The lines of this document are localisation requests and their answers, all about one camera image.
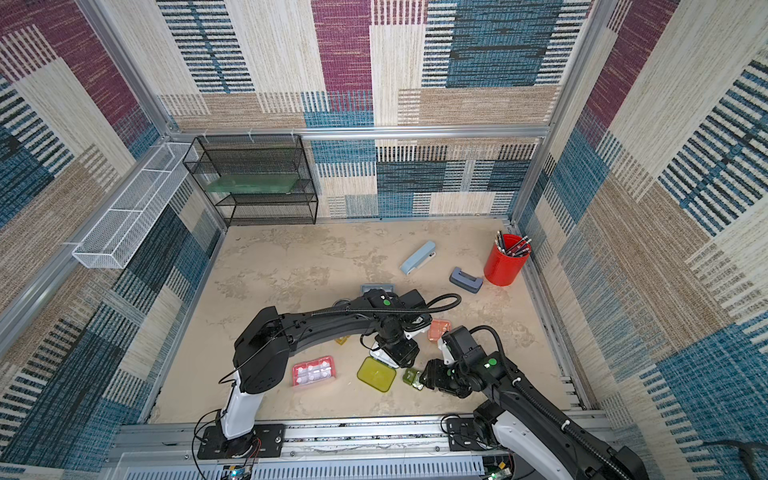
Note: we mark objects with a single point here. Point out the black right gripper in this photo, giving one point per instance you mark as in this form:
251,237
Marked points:
437,377

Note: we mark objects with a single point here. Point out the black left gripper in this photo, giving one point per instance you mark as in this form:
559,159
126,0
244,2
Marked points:
407,360

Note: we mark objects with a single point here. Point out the small green two-compartment pillbox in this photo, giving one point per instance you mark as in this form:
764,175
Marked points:
411,377

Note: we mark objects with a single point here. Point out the white pillbox with green lid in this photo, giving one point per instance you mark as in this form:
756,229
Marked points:
376,374

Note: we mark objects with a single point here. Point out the orange pillbox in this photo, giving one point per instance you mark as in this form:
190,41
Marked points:
437,329

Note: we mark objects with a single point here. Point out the blue six-compartment pillbox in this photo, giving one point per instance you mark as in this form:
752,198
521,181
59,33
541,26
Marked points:
389,288

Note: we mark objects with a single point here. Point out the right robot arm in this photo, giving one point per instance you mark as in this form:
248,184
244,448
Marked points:
517,417

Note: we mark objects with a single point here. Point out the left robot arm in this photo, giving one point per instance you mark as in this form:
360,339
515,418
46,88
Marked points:
262,352

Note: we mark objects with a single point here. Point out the pink pillbox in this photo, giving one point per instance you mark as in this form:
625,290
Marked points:
314,371

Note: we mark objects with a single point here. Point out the light blue stapler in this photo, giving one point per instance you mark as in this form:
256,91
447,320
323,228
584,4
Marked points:
421,256

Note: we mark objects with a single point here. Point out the red pen cup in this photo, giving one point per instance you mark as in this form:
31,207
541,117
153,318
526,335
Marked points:
507,258

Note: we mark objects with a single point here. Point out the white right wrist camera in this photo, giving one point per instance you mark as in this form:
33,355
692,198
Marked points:
448,358

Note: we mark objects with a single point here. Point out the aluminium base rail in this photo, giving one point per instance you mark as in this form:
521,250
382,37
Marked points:
401,447

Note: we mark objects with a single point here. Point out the black wire mesh shelf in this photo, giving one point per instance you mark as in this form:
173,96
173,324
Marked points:
211,157

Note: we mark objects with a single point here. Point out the white wire mesh basket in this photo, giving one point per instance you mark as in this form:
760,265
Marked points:
122,228

